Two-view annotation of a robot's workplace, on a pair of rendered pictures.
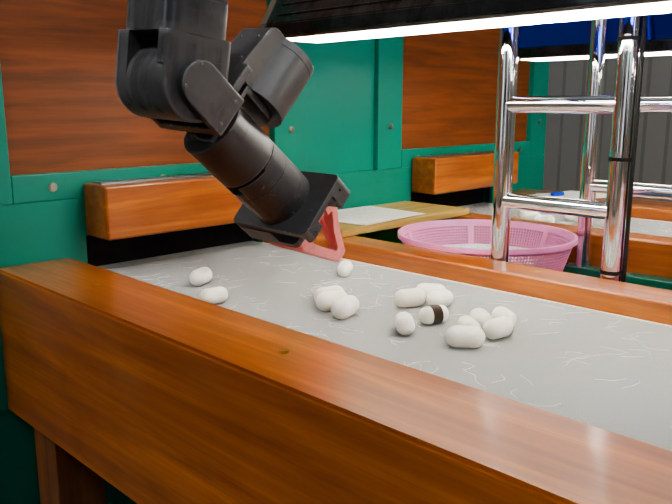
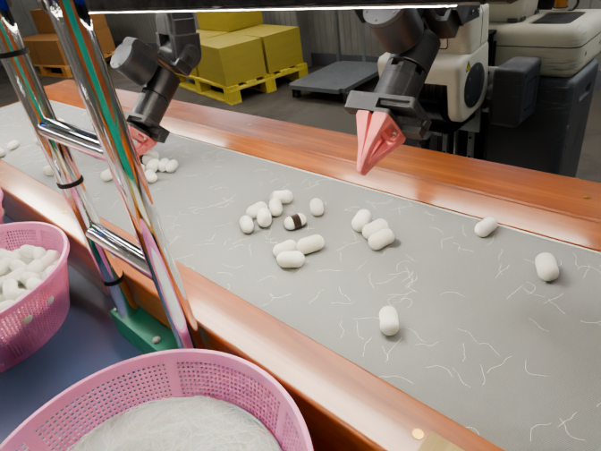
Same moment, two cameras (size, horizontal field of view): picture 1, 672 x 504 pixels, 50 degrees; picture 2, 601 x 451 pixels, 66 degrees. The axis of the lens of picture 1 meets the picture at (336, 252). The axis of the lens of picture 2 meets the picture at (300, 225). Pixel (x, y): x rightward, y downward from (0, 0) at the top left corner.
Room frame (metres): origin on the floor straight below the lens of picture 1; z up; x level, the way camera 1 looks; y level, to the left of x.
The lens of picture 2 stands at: (1.26, -0.07, 1.09)
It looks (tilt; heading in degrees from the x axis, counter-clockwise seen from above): 32 degrees down; 182
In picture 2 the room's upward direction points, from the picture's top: 9 degrees counter-clockwise
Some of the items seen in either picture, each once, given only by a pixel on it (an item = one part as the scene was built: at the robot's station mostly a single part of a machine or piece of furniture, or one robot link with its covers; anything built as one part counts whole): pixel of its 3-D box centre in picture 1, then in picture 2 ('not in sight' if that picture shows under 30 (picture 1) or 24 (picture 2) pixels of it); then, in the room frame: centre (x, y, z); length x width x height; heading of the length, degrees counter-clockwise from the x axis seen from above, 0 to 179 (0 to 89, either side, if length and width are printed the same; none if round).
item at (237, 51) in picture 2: not in sight; (229, 40); (-3.12, -0.63, 0.36); 1.31 x 0.99 x 0.73; 45
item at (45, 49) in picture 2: not in sight; (60, 39); (-5.12, -3.00, 0.35); 1.24 x 0.86 x 0.71; 47
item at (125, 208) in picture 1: (193, 200); not in sight; (1.03, 0.20, 0.83); 0.30 x 0.06 x 0.07; 135
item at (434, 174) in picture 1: (467, 170); not in sight; (1.51, -0.28, 0.83); 0.30 x 0.06 x 0.07; 135
